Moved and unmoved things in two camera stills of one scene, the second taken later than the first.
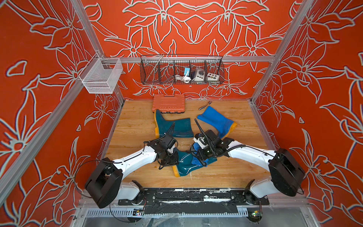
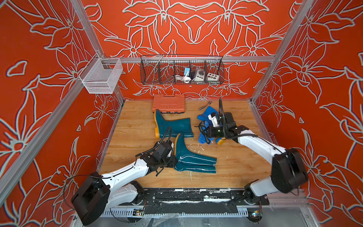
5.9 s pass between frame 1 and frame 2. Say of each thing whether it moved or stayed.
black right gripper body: moved
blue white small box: stayed
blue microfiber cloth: moved
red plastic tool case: stayed
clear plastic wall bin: stayed
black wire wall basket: stayed
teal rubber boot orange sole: moved
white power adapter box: stayed
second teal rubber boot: stayed
